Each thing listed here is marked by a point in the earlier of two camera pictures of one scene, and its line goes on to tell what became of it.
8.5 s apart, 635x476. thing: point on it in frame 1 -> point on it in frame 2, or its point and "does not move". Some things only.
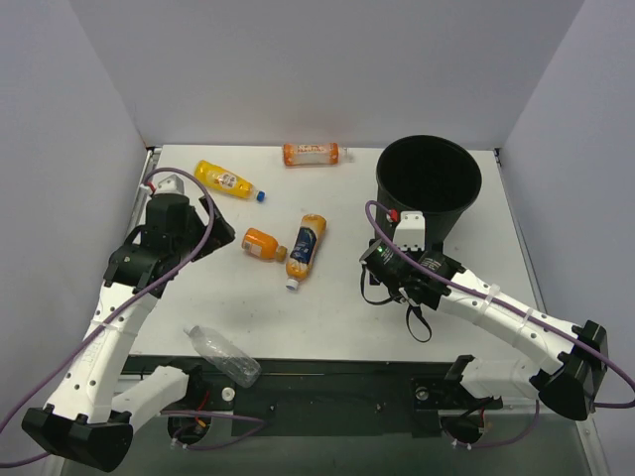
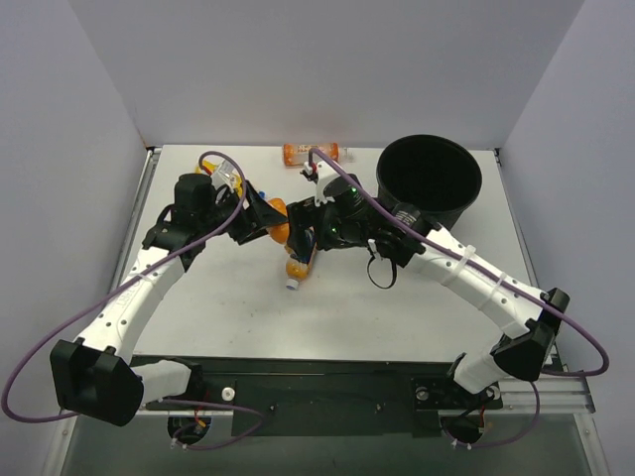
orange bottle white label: (322, 154) does not move
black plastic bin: (426, 176) does not move
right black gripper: (404, 255) -> (300, 224)
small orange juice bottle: (263, 245) -> (279, 232)
